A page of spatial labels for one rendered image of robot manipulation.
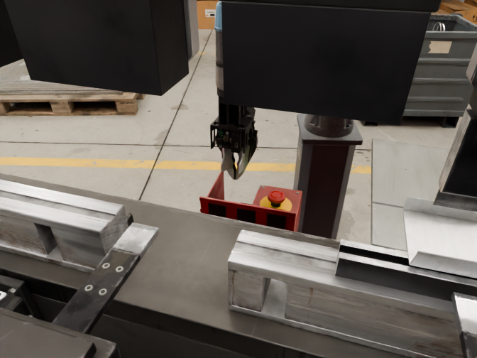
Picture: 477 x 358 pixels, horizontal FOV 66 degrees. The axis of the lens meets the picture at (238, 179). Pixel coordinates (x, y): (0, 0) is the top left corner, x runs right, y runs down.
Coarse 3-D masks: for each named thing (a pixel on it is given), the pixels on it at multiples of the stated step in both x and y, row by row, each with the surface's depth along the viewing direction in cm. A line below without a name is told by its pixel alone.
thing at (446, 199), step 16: (464, 112) 31; (464, 128) 30; (464, 144) 30; (448, 160) 33; (464, 160) 31; (448, 176) 32; (464, 176) 32; (448, 192) 33; (464, 192) 33; (464, 208) 34
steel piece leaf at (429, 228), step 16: (416, 208) 46; (432, 208) 46; (448, 208) 45; (416, 224) 44; (432, 224) 44; (448, 224) 44; (464, 224) 44; (416, 240) 42; (432, 240) 42; (448, 240) 42; (464, 240) 42; (464, 256) 40
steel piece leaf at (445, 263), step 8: (416, 256) 38; (424, 256) 37; (432, 256) 37; (440, 256) 36; (448, 256) 36; (416, 264) 39; (424, 264) 38; (432, 264) 38; (440, 264) 38; (448, 264) 37; (456, 264) 37; (464, 264) 36; (472, 264) 36; (448, 272) 38; (456, 272) 38; (464, 272) 37; (472, 272) 37
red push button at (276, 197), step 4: (272, 192) 82; (276, 192) 82; (280, 192) 82; (268, 196) 81; (272, 196) 81; (276, 196) 81; (280, 196) 81; (284, 196) 81; (272, 200) 80; (276, 200) 80; (280, 200) 80; (272, 204) 82; (276, 204) 81; (280, 204) 82
